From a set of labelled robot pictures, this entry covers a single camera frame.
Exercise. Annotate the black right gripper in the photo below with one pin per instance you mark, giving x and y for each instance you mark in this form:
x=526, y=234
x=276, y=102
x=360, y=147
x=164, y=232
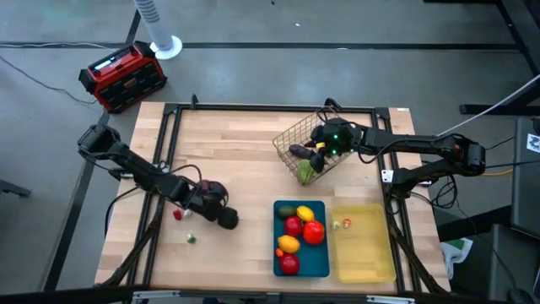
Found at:
x=337, y=137

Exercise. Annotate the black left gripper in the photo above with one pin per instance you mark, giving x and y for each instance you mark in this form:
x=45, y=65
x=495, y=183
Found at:
x=204, y=202

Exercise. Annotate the purple eggplant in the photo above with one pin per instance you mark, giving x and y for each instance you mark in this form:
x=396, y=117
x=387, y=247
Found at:
x=300, y=150

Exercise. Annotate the white toy garlic bulb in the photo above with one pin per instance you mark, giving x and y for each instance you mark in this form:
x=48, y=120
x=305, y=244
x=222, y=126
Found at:
x=187, y=213

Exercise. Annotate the light green ribbed vegetable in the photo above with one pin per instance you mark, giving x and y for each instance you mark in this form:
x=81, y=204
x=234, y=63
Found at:
x=305, y=172

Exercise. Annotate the green toy avocado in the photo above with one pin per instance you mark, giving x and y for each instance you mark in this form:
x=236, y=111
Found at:
x=287, y=211

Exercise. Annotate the small pale toy vegetable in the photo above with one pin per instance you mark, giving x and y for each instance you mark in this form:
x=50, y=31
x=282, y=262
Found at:
x=336, y=225

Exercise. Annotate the small orange toy tangerine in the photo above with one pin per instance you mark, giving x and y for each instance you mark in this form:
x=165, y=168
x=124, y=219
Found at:
x=279, y=253

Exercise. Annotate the orange yellow toy lemon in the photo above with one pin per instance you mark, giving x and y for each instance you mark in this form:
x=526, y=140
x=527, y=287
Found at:
x=288, y=244

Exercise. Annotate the red apple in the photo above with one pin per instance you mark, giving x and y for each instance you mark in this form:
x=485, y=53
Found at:
x=289, y=264

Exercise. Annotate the yellow plastic tray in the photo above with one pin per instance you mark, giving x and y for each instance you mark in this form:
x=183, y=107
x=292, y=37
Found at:
x=363, y=249

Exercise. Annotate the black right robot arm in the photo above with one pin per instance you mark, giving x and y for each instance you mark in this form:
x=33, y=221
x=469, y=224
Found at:
x=422, y=145

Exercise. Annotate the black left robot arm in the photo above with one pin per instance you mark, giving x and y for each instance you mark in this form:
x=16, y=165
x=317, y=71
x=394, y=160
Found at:
x=139, y=171

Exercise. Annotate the small red toy vegetable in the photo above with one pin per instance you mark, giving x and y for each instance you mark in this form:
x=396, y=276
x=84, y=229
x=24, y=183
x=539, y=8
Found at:
x=177, y=214

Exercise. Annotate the small green white vegetable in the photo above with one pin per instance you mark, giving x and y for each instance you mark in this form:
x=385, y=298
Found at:
x=192, y=238

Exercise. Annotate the teal plastic tray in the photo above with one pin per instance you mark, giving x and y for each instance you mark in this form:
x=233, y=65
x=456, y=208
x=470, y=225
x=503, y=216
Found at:
x=314, y=262

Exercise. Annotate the red black power station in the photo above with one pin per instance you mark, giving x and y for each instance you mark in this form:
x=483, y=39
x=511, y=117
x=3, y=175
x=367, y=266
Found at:
x=122, y=78

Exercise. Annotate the white green bag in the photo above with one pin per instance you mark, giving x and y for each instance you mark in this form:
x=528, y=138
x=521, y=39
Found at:
x=456, y=253

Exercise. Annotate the white tower fan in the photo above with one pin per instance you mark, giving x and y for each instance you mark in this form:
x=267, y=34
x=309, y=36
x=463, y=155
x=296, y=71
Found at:
x=158, y=25

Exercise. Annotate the black stand foot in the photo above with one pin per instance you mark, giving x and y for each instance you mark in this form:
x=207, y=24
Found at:
x=14, y=188

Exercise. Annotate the black cabinet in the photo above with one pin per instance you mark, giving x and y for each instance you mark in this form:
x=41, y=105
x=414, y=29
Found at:
x=525, y=177

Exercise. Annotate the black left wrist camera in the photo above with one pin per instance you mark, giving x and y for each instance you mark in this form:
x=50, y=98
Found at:
x=228, y=218

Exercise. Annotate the black aluminium table frame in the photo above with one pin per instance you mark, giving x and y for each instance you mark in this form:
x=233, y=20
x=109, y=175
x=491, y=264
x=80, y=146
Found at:
x=270, y=107

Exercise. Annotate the black desk frame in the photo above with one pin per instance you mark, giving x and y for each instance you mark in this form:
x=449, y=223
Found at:
x=498, y=109

